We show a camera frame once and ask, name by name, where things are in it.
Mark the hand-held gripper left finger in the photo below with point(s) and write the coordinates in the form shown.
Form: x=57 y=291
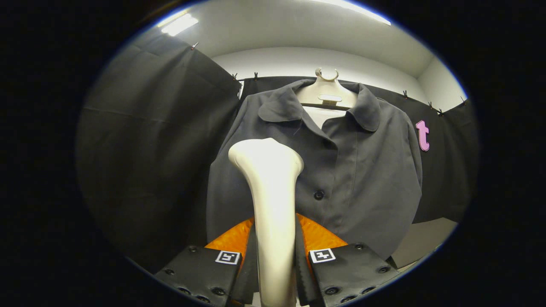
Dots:
x=247 y=277

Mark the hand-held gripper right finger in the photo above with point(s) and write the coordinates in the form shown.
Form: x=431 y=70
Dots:
x=303 y=281

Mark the white garment steamer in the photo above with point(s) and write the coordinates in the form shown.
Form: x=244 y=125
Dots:
x=273 y=204

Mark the dark grey button shirt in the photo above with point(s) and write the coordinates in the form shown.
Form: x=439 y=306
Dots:
x=375 y=179

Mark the cream clothes hanger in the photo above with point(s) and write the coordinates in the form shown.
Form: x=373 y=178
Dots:
x=326 y=91

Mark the grey drawer cabinet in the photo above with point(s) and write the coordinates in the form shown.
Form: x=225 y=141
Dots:
x=422 y=238

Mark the row of black clips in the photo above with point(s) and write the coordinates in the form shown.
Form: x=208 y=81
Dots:
x=256 y=76

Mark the narrow ceiling light panel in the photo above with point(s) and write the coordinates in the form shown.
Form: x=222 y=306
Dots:
x=179 y=24

